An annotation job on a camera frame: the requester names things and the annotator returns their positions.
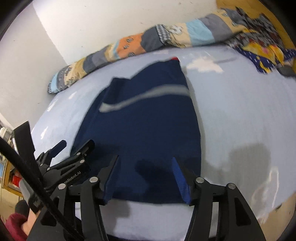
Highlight wooden side shelf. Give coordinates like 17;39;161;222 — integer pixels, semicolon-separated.
1;114;23;198

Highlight light blue cloud bedsheet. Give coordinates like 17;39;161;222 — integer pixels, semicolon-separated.
32;45;295;240

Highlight person left forearm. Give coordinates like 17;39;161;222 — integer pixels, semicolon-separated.
21;209;41;236

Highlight black cable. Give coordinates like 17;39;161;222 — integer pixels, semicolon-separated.
0;136;79;241

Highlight dark grey mesh object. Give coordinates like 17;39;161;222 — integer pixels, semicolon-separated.
277;65;296;78

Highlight navy blue work jacket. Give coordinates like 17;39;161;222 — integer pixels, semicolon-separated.
71;58;201;204

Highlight wooden headboard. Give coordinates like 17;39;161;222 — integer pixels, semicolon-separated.
216;0;296;50

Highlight red bag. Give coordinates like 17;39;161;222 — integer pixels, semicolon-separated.
12;175;22;187

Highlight patchwork rolled quilt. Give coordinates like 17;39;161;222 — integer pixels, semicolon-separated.
48;9;246;94

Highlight dark patterned yellow blanket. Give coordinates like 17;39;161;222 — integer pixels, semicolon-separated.
225;7;295;74

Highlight red sleeve clothing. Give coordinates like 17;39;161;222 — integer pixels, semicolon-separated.
5;213;28;241

